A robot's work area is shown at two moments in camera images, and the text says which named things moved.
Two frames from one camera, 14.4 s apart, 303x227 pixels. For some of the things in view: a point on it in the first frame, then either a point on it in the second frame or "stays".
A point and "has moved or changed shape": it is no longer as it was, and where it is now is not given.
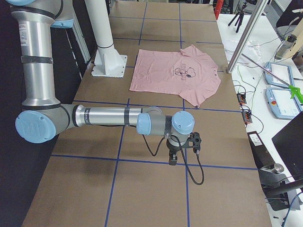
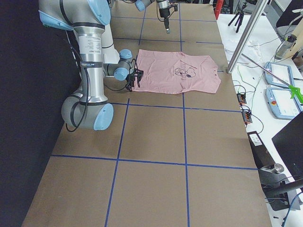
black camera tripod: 240,15 stays
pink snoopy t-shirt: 190,73 has moved or changed shape
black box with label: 261,155 stays
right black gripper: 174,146 -> 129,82
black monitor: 289,142 stays
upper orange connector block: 241,98 stays
